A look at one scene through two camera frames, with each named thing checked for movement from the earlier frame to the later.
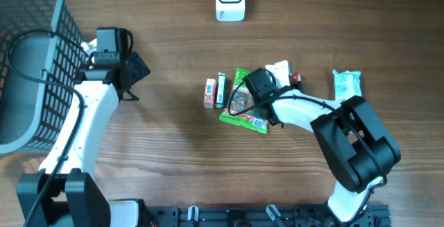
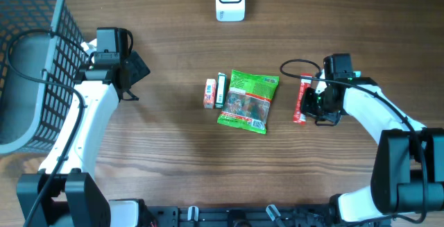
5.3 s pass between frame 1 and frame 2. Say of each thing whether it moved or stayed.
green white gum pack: stayed
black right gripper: moved
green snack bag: stayed
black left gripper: stayed
